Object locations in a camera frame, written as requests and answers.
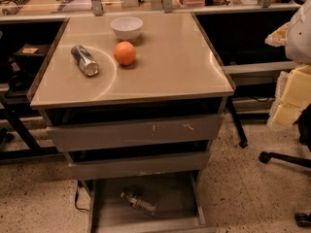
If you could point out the white ceramic bowl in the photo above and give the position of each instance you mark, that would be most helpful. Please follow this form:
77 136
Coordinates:
127 28

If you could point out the open grey bottom drawer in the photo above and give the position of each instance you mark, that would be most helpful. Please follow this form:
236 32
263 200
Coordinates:
163 203

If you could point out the grey middle drawer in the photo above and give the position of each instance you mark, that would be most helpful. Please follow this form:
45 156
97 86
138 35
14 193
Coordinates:
139 166

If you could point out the black office chair base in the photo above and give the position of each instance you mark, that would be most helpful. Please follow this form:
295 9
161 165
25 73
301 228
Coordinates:
304 128

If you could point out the black coiled spring tool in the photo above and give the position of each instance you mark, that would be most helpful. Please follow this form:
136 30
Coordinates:
13 7

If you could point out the silver blue drink can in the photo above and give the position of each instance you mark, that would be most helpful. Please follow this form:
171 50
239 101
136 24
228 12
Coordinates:
85 61

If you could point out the grey drawer cabinet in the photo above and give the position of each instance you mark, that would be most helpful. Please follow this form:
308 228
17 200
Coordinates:
174 74

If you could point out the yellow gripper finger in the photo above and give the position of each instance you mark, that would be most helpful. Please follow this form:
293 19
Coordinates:
278 38
292 97

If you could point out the black box with label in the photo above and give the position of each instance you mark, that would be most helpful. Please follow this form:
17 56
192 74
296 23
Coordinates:
31 57

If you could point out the orange fruit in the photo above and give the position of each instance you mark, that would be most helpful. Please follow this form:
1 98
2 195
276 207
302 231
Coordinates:
124 53

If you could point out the grey top drawer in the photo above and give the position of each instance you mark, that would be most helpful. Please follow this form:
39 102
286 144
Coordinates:
133 133

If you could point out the clear plastic water bottle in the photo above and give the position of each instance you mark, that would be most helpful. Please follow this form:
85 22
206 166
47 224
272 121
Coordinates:
136 202

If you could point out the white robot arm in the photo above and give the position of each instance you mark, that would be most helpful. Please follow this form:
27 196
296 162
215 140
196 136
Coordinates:
298 45

